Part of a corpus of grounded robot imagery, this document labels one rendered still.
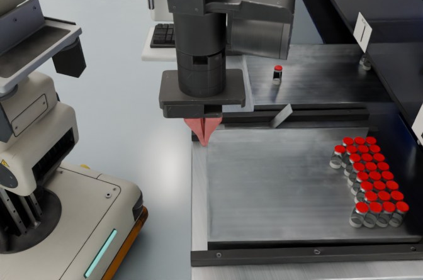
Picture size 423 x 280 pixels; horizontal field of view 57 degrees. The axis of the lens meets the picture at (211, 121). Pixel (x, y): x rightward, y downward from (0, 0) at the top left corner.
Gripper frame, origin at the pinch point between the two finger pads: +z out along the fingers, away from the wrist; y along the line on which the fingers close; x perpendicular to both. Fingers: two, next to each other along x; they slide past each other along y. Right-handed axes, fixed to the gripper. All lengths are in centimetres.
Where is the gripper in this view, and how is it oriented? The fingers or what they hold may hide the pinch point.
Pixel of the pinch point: (204, 138)
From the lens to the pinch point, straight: 53.3
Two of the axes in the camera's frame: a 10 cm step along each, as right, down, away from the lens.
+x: -0.1, -6.5, 7.6
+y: 10.0, -0.2, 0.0
